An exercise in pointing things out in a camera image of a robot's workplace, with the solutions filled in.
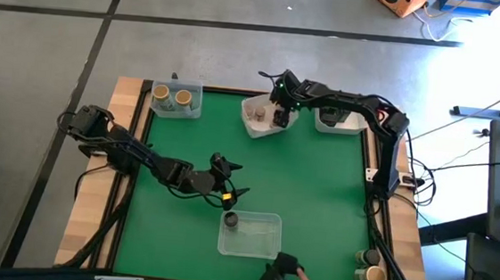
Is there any black stand base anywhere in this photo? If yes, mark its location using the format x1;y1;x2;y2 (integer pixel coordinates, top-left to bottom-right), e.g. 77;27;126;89
449;82;500;138

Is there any black left arm cable bundle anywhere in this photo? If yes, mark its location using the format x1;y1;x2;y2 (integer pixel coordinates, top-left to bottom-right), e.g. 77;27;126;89
61;178;134;274

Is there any white floor cable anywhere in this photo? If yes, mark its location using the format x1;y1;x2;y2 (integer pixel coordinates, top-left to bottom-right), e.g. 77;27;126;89
412;9;475;45

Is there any orange speaker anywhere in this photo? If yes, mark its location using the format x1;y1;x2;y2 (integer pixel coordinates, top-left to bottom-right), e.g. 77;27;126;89
366;0;431;21

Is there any black table frame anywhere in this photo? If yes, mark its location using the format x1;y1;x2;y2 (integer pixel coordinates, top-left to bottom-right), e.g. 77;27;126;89
86;76;446;280

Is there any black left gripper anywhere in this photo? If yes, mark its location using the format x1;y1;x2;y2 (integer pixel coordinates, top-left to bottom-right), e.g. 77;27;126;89
181;149;254;202

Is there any large clear plastic bin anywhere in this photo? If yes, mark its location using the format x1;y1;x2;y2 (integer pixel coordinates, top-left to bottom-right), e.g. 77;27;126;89
216;208;285;261

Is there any frosted clear plastic bin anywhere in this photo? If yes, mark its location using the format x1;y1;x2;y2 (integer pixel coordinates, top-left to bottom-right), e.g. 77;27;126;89
148;77;206;122

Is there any green table mat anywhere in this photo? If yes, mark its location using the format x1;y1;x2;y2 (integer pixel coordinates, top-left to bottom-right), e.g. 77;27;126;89
111;84;390;280

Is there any blue box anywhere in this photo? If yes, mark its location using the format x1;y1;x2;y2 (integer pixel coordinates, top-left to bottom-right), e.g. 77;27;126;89
436;0;500;18

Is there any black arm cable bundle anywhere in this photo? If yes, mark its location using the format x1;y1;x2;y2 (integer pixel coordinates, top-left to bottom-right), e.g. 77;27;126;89
362;198;441;280
61;178;134;274

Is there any black-lid spice jar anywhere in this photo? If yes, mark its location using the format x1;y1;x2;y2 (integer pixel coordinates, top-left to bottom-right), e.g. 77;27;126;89
354;248;383;268
223;210;241;229

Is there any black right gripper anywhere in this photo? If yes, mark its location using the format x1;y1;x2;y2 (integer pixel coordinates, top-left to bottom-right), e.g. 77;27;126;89
266;68;313;131

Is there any black rounded object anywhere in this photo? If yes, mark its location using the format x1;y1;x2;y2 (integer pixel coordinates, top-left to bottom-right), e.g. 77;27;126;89
273;251;307;277

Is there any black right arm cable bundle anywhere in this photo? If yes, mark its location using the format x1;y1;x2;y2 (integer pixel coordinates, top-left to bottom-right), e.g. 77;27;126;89
362;198;441;280

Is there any white plastic bin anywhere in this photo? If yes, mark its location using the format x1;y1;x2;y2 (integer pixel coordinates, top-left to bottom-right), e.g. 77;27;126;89
311;103;371;137
238;91;303;144

